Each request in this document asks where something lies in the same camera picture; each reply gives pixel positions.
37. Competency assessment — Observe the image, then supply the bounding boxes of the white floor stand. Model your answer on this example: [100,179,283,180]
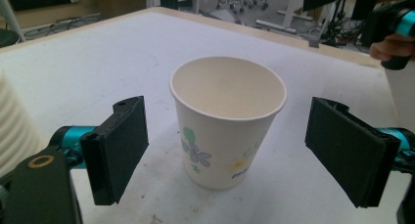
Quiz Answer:
[254,0,315,35]

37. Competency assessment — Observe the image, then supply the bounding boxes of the floral paper cup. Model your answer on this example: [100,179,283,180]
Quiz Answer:
[168,55,289,192]

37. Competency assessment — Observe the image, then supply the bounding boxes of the white metal stand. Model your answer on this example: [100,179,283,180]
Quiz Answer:
[0,0,27,43]

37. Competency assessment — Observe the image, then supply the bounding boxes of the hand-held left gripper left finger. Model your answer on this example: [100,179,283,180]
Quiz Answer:
[51,95,150,206]

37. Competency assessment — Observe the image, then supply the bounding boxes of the loose black floor cables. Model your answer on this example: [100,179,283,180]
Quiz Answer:
[23,12,103,41]

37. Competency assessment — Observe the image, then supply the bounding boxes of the chrome chair base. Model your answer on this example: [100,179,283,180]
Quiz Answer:
[215,0,271,12]

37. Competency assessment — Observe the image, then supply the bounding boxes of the white table mat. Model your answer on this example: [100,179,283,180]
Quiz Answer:
[0,10,415,224]

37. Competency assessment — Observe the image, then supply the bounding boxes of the stack of ribbed paper cups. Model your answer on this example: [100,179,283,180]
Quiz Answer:
[0,67,47,180]

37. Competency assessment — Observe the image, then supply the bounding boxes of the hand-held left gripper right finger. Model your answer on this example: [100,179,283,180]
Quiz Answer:
[304,96,415,209]

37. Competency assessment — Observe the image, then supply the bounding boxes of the brown cardboard box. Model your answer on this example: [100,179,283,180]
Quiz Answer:
[77,0,147,21]

